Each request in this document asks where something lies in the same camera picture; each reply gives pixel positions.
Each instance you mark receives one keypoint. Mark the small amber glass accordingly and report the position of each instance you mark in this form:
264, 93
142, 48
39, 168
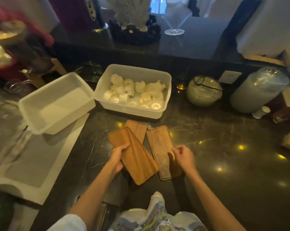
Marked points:
181, 85

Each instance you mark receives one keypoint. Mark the person's left thumb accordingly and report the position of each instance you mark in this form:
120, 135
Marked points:
122, 148

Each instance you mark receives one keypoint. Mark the person's right forearm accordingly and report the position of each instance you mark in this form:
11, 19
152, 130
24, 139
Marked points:
212, 204

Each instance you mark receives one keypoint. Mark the person's right thumb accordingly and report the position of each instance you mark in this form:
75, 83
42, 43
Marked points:
175, 153

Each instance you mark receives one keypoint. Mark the empty white plastic bin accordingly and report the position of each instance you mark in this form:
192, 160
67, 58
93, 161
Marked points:
56, 103

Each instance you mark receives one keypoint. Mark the small white bottle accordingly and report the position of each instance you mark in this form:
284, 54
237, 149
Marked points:
261, 112

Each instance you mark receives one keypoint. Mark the large clear plastic jar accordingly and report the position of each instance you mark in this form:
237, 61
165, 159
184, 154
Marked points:
258, 90

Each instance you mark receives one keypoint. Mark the wine glass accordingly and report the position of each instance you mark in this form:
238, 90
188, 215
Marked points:
174, 31

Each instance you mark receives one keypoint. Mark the white coral ornament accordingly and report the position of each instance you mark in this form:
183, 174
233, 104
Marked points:
129, 10

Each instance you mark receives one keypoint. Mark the brown wooden box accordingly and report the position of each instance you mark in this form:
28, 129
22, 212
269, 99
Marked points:
288, 103

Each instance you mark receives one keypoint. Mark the dark worn wooden tray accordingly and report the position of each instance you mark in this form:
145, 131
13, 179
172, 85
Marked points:
160, 146

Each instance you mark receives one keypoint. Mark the person's left hand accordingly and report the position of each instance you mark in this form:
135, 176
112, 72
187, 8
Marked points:
114, 159

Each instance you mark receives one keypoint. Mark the red gold ornament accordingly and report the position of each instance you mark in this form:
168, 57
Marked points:
12, 45

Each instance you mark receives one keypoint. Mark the black ornament base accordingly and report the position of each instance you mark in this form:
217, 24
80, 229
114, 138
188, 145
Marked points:
135, 34

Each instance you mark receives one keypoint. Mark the pile of white ceramic cups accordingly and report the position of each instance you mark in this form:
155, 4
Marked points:
135, 92

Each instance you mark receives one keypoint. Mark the light brown wooden tray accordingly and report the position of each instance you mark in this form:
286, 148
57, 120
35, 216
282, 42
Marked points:
137, 129
135, 157

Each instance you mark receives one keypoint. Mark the person's left forearm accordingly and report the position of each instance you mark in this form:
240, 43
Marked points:
94, 197

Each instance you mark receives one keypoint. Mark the person's right hand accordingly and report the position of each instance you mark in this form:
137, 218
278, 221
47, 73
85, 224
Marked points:
187, 159

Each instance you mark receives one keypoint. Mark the white wall socket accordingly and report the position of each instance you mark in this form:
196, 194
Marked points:
229, 77

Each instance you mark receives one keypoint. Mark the printed white shirt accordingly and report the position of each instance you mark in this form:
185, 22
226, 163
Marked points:
154, 215

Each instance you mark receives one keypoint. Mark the round glass jar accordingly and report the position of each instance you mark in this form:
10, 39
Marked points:
203, 92

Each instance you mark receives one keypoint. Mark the large white box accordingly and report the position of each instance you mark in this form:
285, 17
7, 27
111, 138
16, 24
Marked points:
267, 28

